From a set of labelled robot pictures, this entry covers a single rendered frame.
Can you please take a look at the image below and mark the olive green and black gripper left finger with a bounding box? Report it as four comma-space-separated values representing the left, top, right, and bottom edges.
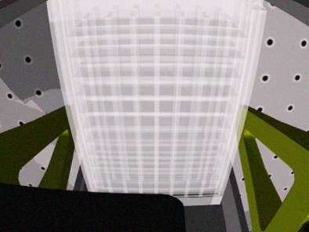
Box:
0, 106, 75, 190

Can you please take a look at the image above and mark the grey perforated base plate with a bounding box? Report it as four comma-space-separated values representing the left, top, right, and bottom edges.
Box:
0, 1, 309, 232

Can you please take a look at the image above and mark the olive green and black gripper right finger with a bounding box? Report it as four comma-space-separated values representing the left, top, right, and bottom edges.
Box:
238, 107, 309, 232

